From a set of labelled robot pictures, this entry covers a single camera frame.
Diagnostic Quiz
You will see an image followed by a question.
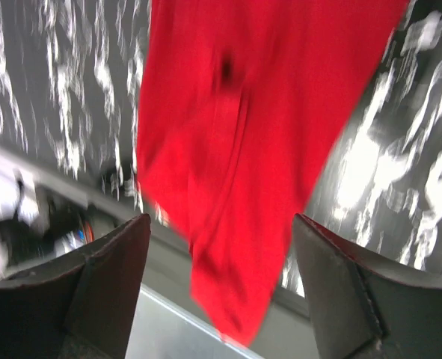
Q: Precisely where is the dark red t-shirt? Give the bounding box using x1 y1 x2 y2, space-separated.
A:
137 1 408 346

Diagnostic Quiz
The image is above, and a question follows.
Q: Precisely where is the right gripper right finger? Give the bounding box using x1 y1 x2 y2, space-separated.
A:
292 215 442 358

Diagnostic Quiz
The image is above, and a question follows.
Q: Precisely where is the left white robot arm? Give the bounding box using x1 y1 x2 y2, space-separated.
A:
0 153 95 280

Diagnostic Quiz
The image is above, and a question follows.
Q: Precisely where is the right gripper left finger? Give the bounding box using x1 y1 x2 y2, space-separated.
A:
0 214 150 358

